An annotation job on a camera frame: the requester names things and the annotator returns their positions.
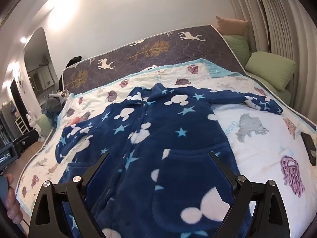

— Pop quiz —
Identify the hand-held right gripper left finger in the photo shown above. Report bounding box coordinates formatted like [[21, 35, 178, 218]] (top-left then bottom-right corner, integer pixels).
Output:
[[28, 152, 111, 238]]

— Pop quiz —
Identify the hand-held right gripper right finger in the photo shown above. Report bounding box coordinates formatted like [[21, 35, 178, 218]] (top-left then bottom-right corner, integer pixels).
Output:
[[209, 151, 290, 238]]

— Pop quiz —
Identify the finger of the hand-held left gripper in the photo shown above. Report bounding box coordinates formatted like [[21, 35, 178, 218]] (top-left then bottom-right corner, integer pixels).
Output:
[[14, 130, 45, 154]]

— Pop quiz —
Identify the blue fleece star-print robe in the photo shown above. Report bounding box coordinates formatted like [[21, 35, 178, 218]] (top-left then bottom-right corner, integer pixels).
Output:
[[55, 83, 283, 238]]

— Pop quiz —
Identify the grey clothes pile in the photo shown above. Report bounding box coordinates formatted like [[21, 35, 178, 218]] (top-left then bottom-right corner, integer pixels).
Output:
[[41, 90, 73, 127]]

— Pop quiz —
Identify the person's left hand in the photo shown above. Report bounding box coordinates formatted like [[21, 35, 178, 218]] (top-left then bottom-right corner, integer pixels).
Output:
[[4, 174, 23, 225]]

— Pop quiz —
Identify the white shelf rack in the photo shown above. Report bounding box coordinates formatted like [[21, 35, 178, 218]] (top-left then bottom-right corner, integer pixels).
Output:
[[15, 118, 28, 136]]

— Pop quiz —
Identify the white bunny toy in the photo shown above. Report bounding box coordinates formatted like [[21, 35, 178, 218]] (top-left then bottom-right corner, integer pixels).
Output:
[[26, 113, 44, 143]]

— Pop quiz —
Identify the light green cushion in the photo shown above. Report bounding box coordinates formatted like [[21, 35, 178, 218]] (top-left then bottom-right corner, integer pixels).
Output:
[[37, 115, 54, 142]]

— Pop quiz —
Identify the white sea-print quilt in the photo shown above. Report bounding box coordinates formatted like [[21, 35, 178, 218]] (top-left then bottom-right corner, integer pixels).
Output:
[[15, 58, 317, 228]]

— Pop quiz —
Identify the black phone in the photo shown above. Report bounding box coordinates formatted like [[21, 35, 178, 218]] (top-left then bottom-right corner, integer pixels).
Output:
[[300, 132, 317, 166]]

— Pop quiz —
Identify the dark cloth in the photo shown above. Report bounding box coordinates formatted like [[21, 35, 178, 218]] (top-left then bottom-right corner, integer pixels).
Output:
[[67, 56, 82, 67]]

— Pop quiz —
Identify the green bed sheet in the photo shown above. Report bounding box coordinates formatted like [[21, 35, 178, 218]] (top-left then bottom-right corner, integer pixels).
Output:
[[245, 73, 292, 106]]

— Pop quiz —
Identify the green pillow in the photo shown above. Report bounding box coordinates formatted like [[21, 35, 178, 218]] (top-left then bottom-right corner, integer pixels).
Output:
[[223, 35, 250, 67], [245, 51, 296, 91]]

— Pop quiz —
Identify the dark deer-print mattress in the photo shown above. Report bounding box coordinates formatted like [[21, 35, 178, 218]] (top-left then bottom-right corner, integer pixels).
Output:
[[61, 25, 317, 129]]

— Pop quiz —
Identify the peach pillow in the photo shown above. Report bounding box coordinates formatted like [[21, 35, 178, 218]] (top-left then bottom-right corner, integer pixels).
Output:
[[215, 16, 249, 36]]

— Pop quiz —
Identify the black floor lamp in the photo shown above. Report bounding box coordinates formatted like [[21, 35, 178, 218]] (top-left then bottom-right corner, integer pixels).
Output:
[[249, 0, 273, 53]]

